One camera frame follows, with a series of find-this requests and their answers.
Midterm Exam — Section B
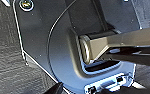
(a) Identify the thick grey robot limb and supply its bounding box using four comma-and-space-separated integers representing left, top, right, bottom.
78, 25, 150, 66

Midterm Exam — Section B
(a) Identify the round yellow base button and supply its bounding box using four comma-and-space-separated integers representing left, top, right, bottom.
18, 0, 35, 12

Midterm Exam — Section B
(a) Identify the thin dark base cable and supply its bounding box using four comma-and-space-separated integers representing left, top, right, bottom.
45, 0, 79, 84

